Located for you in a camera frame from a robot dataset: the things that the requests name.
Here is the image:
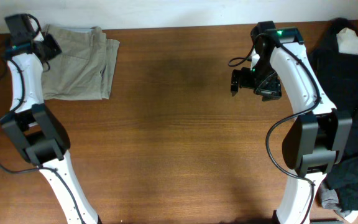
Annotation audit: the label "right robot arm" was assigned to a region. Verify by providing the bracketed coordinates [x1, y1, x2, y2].
[228, 21, 352, 224]

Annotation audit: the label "grey cloth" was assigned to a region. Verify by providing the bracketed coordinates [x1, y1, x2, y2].
[317, 182, 352, 218]

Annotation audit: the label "khaki green shorts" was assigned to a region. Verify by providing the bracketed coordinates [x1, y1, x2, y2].
[42, 24, 120, 101]

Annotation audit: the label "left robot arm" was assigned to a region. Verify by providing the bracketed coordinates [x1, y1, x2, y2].
[1, 14, 101, 224]

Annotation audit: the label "dark teal garment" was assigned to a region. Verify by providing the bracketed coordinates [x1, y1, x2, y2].
[323, 155, 358, 212]

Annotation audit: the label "white cloth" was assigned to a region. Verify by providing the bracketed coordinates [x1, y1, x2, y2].
[336, 28, 358, 55]

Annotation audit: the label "black garment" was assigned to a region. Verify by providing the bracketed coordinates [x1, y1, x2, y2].
[309, 18, 358, 159]

